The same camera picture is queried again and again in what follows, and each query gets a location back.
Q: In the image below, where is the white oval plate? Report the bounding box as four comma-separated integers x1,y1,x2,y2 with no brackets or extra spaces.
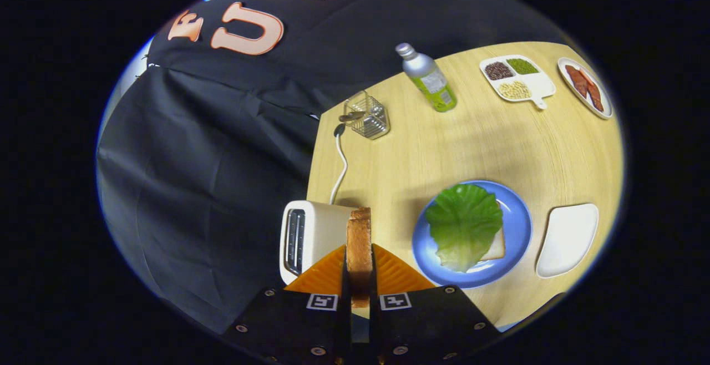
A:
557,57,614,120

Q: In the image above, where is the metal wire basket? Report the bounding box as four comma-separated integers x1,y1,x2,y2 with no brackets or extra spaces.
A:
344,90,391,140

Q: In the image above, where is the pile of green beans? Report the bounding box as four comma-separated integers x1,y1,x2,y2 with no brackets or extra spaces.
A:
506,58,540,75

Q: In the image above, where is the green lettuce leaf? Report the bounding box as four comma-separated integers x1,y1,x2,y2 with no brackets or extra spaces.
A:
424,183,504,273

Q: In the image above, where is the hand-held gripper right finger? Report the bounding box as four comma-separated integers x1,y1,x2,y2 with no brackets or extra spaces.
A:
369,243,504,364

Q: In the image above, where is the pile of yellow soybeans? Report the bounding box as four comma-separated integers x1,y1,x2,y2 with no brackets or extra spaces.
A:
498,80,533,100

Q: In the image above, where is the pile of dark red beans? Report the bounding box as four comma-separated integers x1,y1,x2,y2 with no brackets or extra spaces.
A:
484,61,515,81

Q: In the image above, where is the white toaster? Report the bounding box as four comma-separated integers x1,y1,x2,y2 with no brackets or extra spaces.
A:
279,200,361,286

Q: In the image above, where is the white toaster cable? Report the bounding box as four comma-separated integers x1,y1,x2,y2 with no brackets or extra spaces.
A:
330,124,349,206

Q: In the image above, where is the blue round plate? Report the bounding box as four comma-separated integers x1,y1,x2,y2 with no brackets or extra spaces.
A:
412,180,533,290

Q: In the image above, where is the white divided tray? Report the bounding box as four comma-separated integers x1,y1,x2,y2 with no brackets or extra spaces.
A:
479,54,557,110

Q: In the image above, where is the silver green drink bottle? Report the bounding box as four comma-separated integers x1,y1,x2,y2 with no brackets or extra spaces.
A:
395,43,458,113

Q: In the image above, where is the toasted bread slice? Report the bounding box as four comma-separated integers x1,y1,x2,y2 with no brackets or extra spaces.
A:
346,207,373,308

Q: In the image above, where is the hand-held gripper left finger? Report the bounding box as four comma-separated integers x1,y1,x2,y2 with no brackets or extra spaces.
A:
221,243,353,364

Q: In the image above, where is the white bread slice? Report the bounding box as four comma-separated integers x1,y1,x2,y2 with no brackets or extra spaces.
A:
480,229,506,262

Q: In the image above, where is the white square plate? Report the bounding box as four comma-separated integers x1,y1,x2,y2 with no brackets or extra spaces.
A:
535,203,600,279

